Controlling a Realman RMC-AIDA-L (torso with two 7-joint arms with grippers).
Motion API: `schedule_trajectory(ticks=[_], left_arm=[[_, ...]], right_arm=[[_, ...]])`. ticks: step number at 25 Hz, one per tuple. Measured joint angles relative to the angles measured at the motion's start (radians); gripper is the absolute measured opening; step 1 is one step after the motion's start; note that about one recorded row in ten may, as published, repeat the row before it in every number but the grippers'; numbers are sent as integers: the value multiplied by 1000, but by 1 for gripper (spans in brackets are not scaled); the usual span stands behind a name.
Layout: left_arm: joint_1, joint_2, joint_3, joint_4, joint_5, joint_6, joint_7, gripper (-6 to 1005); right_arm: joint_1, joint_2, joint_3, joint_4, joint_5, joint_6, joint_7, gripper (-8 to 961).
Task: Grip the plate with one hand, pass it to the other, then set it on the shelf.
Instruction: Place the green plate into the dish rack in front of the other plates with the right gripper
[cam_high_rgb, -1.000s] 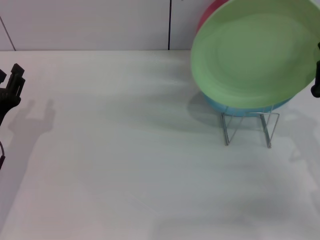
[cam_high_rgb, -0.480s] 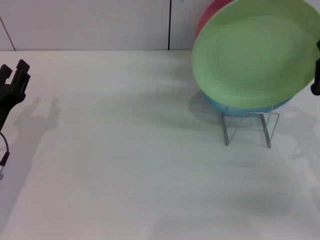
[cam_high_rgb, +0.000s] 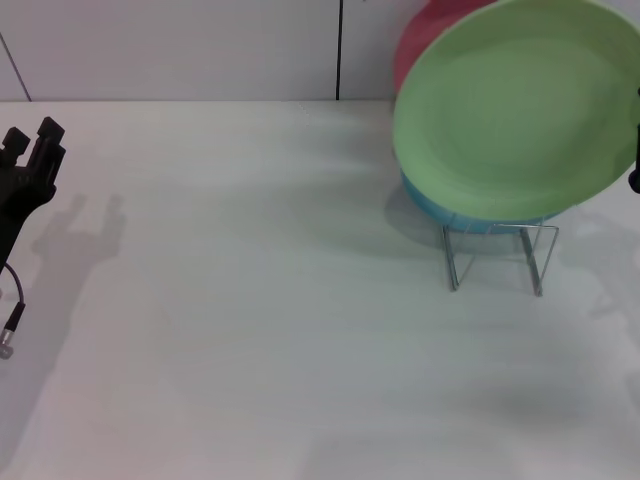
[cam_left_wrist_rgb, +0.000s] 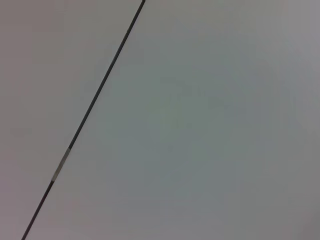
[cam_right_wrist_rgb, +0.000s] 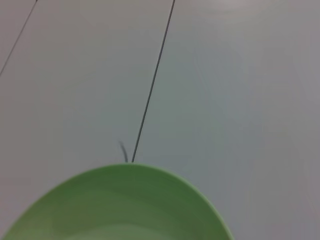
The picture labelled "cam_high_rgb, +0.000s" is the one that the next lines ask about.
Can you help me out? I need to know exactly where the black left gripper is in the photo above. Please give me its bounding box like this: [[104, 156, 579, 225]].
[[0, 116, 67, 280]]

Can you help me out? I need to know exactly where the green round plate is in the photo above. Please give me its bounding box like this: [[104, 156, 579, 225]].
[[392, 0, 640, 224]]

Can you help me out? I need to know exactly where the blue round plate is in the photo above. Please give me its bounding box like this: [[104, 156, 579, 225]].
[[399, 169, 564, 235]]

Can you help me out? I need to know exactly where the red round plate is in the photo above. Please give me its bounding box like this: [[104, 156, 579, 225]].
[[392, 0, 484, 96]]

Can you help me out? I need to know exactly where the metal wire plate rack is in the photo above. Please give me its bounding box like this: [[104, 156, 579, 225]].
[[442, 222, 560, 297]]

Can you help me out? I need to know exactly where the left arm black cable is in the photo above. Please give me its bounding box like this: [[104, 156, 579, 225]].
[[0, 267, 29, 361]]

